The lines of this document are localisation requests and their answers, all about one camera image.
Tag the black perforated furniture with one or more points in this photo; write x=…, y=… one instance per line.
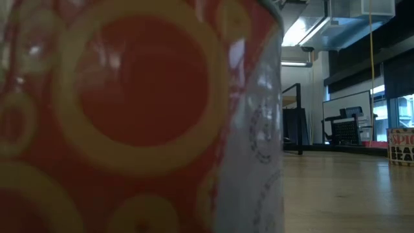
x=346, y=132

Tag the ceiling strip lamp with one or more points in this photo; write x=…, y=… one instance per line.
x=294, y=63

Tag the orange circle pattern can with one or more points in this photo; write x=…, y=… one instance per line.
x=145, y=81

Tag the red low item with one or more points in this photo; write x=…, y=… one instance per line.
x=375, y=144

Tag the whiteboard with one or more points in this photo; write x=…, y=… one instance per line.
x=333, y=103

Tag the wooden shelf black frame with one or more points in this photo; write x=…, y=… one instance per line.
x=299, y=123

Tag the dark standing panel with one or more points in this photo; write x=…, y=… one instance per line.
x=289, y=126

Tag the black ceiling fixture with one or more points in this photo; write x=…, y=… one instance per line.
x=307, y=49

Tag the black aluminium rig frame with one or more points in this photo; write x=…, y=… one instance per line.
x=339, y=149

